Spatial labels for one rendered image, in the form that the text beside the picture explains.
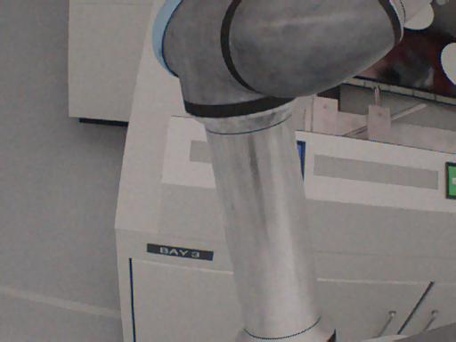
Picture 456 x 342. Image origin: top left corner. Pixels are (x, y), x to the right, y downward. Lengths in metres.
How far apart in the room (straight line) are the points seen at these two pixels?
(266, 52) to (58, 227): 1.49
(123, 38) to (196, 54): 1.14
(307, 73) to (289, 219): 0.20
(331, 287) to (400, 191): 0.26
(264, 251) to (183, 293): 0.54
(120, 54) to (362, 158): 0.92
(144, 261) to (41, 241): 0.85
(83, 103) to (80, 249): 0.32
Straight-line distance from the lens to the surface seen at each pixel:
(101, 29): 2.15
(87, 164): 2.47
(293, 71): 0.96
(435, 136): 1.55
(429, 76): 1.58
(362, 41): 0.96
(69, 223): 2.40
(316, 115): 1.48
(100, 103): 2.38
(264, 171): 1.08
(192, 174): 1.36
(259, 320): 1.16
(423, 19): 1.65
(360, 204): 1.37
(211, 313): 1.71
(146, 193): 1.50
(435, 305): 1.69
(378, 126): 1.49
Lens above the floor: 2.14
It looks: 60 degrees down
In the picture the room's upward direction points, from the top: 10 degrees clockwise
